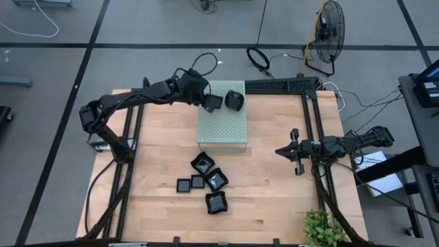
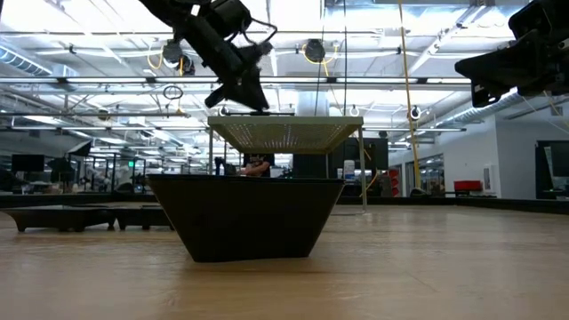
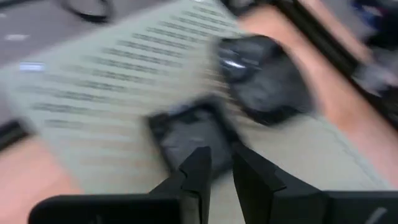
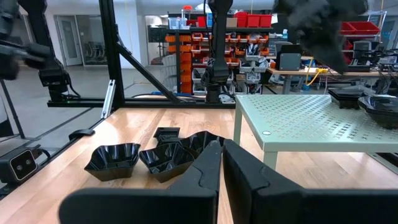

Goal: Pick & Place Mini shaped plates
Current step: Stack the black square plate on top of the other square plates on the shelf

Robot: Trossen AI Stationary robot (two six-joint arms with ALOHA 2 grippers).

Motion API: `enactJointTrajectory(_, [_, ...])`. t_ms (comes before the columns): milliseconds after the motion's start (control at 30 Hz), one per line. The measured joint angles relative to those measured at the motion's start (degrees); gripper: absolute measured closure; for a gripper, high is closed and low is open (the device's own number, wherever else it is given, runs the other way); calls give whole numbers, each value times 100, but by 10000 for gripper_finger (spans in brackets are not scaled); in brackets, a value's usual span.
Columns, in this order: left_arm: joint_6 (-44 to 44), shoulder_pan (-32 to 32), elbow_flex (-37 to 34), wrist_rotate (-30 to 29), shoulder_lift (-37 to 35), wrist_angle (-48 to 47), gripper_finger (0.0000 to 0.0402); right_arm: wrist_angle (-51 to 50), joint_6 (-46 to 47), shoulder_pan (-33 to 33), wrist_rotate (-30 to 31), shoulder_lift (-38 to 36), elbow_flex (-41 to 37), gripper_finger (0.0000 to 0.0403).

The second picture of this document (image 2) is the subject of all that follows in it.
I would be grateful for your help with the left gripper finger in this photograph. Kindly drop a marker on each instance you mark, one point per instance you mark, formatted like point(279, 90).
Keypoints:
point(249, 93)
point(216, 98)

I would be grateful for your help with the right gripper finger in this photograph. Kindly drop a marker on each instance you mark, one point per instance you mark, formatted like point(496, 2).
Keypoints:
point(489, 66)

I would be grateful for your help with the wavy square black plate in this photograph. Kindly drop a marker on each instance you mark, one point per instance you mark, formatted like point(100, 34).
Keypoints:
point(244, 218)
point(278, 114)

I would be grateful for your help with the small square black plate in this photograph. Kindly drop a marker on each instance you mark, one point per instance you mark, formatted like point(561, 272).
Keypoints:
point(138, 215)
point(58, 215)

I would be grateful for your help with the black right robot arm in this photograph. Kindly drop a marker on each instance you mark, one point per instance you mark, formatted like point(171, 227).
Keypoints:
point(542, 15)

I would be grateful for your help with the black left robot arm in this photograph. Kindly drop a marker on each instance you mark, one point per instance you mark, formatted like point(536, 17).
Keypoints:
point(178, 9)

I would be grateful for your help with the green perforated metal shelf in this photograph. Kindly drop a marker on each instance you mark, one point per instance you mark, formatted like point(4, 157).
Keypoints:
point(284, 133)

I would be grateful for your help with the person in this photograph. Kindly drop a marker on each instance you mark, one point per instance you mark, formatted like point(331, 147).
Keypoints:
point(258, 169)

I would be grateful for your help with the dark glass door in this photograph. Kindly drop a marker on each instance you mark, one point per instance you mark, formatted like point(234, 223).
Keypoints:
point(553, 169)

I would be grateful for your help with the red box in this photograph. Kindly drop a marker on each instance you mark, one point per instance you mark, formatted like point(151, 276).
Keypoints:
point(467, 186)

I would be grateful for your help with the black monitor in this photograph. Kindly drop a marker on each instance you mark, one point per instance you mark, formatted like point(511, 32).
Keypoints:
point(27, 163)

